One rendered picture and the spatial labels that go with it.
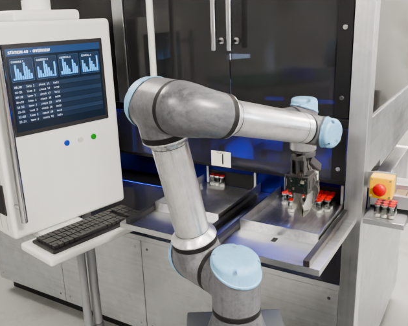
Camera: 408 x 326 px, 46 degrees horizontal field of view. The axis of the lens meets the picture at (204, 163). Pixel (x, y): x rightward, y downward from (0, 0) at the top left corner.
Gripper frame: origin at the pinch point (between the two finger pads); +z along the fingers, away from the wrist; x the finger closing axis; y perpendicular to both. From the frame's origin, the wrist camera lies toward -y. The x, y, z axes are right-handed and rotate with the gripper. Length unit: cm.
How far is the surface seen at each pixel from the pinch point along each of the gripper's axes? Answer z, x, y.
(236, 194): 8.5, -35.1, -24.0
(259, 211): 8.1, -19.9, -11.5
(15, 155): -16, -88, 32
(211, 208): 8.5, -36.8, -7.4
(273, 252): 8.7, -4.2, 13.0
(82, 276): 49, -99, 0
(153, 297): 67, -79, -23
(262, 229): 7.2, -12.3, 2.8
